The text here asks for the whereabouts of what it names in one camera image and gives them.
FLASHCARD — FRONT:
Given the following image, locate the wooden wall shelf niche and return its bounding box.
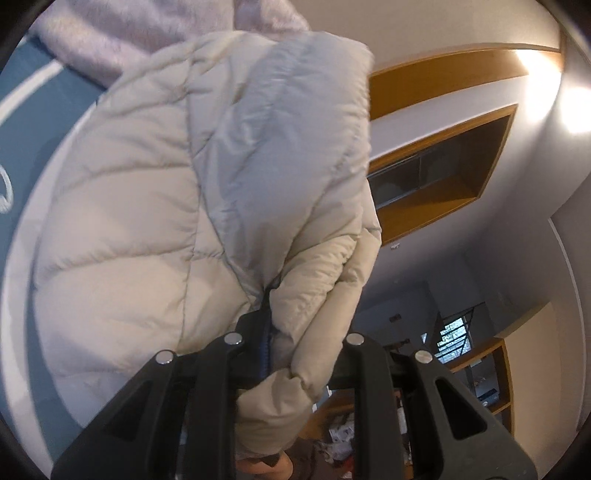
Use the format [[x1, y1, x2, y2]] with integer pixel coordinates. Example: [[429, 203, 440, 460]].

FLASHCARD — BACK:
[[367, 104, 519, 245]]

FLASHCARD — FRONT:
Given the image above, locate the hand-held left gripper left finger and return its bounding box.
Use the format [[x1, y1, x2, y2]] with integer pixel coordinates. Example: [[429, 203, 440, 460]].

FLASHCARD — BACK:
[[51, 284, 279, 480]]

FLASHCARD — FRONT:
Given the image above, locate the wooden wall trim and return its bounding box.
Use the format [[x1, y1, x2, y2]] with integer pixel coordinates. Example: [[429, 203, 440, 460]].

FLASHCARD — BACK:
[[367, 44, 566, 121]]

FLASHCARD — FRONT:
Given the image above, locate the wooden bookshelf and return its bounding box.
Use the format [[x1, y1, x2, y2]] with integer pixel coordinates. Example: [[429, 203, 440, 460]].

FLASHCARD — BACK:
[[447, 337, 515, 435]]

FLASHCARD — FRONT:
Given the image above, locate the window with metal grille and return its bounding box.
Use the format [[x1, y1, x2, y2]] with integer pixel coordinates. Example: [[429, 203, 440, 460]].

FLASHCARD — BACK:
[[434, 314, 476, 365]]

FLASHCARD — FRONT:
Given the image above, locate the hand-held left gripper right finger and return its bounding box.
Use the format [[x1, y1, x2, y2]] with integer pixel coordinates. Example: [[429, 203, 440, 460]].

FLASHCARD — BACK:
[[330, 333, 539, 480]]

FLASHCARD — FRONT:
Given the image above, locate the dark glass door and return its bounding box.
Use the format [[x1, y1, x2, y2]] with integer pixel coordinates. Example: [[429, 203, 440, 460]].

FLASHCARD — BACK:
[[369, 151, 441, 210]]

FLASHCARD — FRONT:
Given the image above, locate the light pink fleece garment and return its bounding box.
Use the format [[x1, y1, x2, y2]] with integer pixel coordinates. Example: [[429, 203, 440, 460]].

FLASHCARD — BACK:
[[34, 0, 310, 88]]

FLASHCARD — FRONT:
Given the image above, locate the beige puffer jacket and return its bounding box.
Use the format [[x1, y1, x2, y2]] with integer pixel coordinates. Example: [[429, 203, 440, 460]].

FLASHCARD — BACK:
[[31, 30, 383, 462]]

